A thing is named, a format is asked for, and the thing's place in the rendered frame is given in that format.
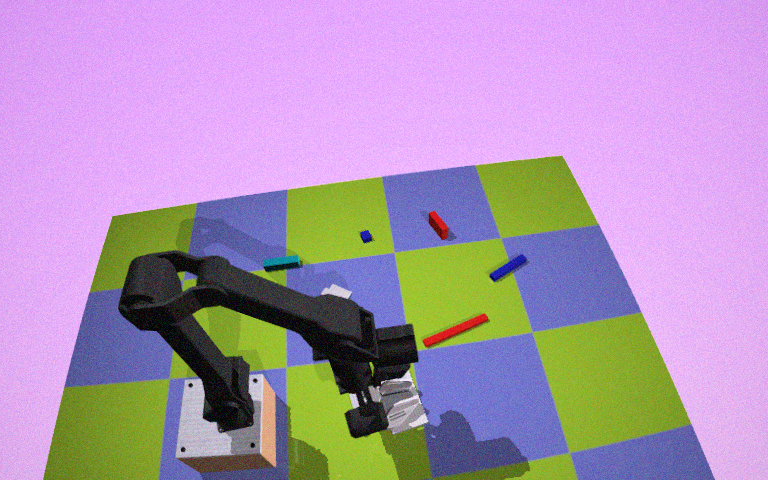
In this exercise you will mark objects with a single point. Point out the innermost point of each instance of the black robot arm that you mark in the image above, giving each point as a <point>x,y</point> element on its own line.
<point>336,328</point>

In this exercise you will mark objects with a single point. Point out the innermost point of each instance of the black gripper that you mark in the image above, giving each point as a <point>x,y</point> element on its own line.
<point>368,418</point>

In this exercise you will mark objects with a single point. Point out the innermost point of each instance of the teal rectangular block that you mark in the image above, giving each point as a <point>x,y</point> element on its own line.
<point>281,263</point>

